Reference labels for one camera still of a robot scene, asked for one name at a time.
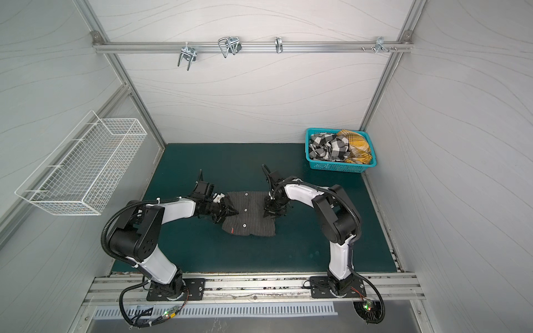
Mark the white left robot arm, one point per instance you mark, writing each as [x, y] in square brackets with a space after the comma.
[131, 235]

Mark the dark grey pinstriped shirt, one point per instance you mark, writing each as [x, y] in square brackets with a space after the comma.
[250, 219]

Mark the black white checkered shirt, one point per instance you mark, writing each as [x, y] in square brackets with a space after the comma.
[328, 147]

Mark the aluminium horizontal rail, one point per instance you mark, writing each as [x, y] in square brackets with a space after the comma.
[247, 47]

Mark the metal clamp hook left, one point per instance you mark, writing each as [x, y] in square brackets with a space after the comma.
[187, 56]

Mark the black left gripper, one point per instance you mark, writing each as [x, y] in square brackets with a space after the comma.
[226, 211]

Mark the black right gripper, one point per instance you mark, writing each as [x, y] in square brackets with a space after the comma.
[274, 204]

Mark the white vent grille strip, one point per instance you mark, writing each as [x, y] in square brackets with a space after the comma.
[226, 310]

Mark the metal clamp hook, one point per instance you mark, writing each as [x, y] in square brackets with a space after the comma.
[229, 45]
[187, 56]

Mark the metal bracket right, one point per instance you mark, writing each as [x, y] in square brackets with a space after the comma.
[380, 47]

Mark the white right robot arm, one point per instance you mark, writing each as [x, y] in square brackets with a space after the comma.
[338, 219]

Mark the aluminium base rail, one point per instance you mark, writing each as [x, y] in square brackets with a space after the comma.
[262, 287]

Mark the yellow plaid shirt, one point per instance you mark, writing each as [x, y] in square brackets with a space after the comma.
[359, 151]

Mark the small metal ring clamp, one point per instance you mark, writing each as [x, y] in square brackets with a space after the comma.
[278, 45]

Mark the metal clamp hook middle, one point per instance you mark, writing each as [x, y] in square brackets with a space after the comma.
[229, 45]

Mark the teal plastic laundry basket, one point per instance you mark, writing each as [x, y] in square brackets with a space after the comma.
[338, 166]

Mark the white wire wall basket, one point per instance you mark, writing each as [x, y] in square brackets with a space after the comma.
[80, 175]

